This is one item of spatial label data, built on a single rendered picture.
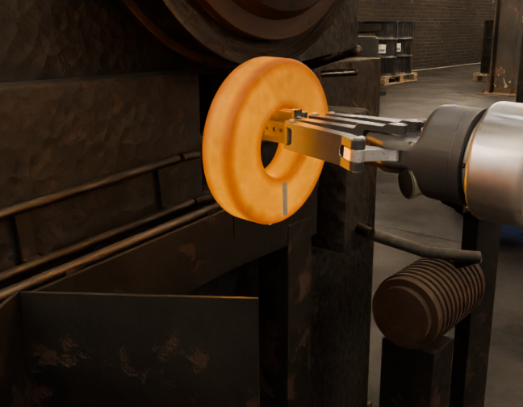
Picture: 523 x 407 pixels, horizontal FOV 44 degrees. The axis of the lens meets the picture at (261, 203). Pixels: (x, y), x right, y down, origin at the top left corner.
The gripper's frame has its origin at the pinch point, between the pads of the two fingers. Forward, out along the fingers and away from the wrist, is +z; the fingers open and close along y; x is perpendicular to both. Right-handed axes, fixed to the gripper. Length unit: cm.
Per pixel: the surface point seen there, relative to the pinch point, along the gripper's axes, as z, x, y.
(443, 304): -1, -35, 45
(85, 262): 16.5, -15.7, -10.2
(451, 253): 2, -29, 52
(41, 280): 16.5, -16.1, -15.5
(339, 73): 10.6, 2.2, 27.6
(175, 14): 17.6, 9.5, 4.1
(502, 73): 284, -70, 870
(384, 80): 491, -102, 914
